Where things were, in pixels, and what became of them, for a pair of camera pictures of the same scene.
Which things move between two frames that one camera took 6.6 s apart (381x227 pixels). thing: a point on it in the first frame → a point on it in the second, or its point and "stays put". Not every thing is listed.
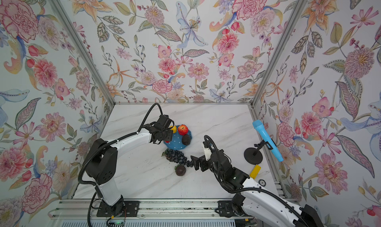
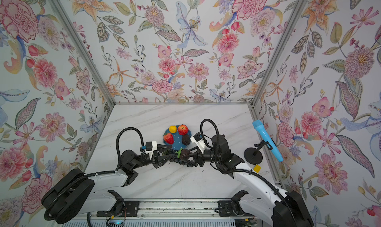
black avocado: x=186 y=139 stays put
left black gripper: x=170 y=134 → x=158 y=163
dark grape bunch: x=177 y=156 stays put
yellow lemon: x=174 y=129 stays put
